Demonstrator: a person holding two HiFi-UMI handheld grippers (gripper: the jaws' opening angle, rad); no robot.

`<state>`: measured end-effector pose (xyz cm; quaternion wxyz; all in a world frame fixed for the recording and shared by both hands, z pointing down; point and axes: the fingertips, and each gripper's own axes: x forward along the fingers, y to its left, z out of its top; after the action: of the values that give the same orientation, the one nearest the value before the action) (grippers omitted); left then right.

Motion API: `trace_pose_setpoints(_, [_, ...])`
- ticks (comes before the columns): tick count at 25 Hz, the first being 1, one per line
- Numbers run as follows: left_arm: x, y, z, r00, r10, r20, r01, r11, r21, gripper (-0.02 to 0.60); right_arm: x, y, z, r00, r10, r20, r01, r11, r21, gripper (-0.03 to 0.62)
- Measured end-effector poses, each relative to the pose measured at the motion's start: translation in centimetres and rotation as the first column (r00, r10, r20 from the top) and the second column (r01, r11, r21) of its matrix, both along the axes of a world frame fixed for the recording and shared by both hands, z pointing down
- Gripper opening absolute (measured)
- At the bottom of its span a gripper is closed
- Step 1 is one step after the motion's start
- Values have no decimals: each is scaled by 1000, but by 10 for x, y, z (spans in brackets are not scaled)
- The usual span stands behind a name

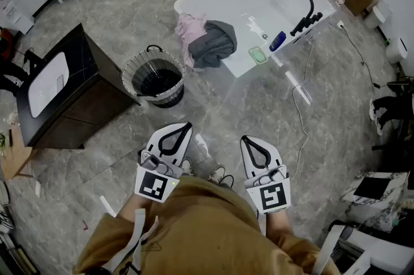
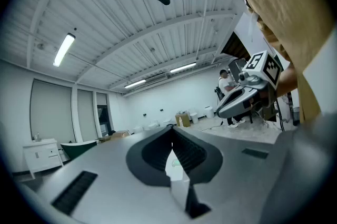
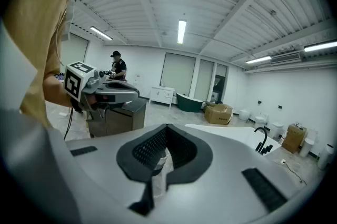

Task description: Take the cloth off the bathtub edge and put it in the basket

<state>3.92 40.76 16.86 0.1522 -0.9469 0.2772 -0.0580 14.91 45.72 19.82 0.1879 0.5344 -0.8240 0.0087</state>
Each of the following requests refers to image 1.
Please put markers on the pink garment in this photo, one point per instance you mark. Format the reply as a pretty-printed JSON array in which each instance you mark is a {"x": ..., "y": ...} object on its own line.
[{"x": 189, "y": 31}]

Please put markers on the metal bathtub drain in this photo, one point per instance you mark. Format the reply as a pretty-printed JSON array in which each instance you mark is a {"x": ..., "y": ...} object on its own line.
[{"x": 265, "y": 36}]

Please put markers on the black pad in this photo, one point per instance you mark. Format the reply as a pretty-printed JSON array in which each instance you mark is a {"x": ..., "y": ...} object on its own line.
[{"x": 372, "y": 188}]

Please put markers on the person's brown hoodie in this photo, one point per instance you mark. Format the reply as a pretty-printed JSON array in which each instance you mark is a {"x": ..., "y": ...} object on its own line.
[{"x": 200, "y": 228}]

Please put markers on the woven laundry basket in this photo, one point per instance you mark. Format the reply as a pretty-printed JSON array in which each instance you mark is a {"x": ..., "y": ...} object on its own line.
[{"x": 152, "y": 79}]

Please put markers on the person's left shoe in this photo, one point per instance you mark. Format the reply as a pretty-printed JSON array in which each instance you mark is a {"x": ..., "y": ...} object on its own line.
[{"x": 187, "y": 167}]

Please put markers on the person's right forearm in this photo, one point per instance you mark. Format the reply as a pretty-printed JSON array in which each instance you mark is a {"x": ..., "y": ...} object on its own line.
[{"x": 278, "y": 220}]

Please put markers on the person's left forearm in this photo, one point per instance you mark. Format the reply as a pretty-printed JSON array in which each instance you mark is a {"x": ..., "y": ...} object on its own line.
[{"x": 136, "y": 204}]

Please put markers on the dark wooden vanity cabinet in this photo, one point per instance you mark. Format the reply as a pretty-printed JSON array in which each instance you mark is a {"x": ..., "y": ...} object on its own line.
[{"x": 87, "y": 102}]

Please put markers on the black bathtub faucet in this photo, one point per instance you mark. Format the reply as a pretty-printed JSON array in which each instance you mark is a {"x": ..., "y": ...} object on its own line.
[{"x": 307, "y": 19}]

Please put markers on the green soap dish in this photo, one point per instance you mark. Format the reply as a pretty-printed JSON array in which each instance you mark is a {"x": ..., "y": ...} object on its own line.
[{"x": 258, "y": 55}]

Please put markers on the person's shoe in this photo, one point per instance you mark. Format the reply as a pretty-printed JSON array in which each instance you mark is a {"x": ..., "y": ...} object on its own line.
[
  {"x": 187, "y": 167},
  {"x": 217, "y": 172}
]

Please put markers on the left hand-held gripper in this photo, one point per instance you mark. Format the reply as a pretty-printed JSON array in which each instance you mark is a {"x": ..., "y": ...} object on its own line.
[{"x": 152, "y": 188}]

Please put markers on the blue bottle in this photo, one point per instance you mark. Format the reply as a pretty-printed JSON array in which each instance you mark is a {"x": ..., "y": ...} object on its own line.
[{"x": 278, "y": 40}]

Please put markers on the white sink basin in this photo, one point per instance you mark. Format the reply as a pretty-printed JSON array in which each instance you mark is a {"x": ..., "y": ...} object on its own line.
[{"x": 48, "y": 86}]

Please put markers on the person's right shoe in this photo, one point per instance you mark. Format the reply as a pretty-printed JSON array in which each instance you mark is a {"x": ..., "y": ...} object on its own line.
[{"x": 217, "y": 172}]

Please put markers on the dark grey garment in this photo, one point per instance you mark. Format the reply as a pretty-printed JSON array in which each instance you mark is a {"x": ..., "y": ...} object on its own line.
[{"x": 213, "y": 45}]

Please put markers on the small pink bottle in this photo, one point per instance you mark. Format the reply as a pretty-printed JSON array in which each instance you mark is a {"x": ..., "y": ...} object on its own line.
[{"x": 341, "y": 0}]

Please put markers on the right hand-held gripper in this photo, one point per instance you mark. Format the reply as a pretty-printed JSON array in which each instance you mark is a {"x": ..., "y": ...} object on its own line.
[{"x": 271, "y": 197}]

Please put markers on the marble side table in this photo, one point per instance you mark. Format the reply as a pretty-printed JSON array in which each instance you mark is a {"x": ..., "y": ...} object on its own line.
[{"x": 368, "y": 213}]

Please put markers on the white round appliance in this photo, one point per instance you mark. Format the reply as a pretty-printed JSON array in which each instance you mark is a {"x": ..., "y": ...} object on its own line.
[{"x": 397, "y": 50}]

